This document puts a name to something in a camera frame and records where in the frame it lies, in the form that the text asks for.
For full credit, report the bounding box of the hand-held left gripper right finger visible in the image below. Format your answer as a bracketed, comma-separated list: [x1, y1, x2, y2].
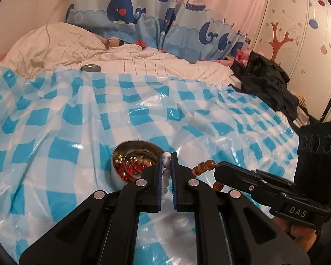
[171, 151, 311, 265]

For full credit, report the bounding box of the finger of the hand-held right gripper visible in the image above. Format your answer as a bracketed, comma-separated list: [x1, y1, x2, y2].
[221, 161, 296, 193]
[213, 163, 282, 208]

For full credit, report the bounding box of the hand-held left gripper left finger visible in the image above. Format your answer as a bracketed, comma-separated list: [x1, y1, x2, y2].
[19, 152, 163, 265]

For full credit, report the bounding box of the white bead bracelet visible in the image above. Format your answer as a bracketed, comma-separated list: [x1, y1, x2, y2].
[162, 152, 173, 200]

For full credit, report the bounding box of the brown bead bracelet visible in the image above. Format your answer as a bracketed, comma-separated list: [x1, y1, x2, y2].
[192, 159, 224, 192]

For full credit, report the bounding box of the gold bracelet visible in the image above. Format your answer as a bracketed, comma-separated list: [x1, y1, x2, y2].
[124, 150, 156, 164]

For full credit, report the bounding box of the red string necklace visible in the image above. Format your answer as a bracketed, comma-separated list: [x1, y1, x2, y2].
[114, 156, 155, 183]

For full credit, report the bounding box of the round metal tin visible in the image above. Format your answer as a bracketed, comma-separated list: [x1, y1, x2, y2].
[110, 140, 165, 191]

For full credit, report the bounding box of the person's right hand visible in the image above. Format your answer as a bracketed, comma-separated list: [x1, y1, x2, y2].
[273, 215, 318, 254]

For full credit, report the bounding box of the black clothing pile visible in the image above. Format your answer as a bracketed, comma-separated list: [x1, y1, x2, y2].
[231, 51, 299, 120]

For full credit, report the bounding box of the blue checked plastic sheet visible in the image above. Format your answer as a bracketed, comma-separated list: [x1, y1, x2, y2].
[0, 66, 302, 265]

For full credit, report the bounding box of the pink cloth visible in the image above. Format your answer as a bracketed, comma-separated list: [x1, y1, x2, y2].
[235, 49, 252, 64]

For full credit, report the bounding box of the round metal tin lid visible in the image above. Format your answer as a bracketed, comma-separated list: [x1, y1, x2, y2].
[80, 64, 101, 73]

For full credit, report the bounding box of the tan and black object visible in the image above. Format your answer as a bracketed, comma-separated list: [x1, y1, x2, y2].
[99, 36, 127, 49]

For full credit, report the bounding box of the white wardrobe with tree print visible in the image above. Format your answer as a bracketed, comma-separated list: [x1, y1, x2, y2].
[250, 0, 331, 122]

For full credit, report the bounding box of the whale print curtain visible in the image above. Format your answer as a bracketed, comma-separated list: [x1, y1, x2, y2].
[65, 0, 271, 62]

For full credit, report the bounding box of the white quilt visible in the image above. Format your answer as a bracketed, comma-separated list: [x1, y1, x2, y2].
[0, 22, 235, 87]

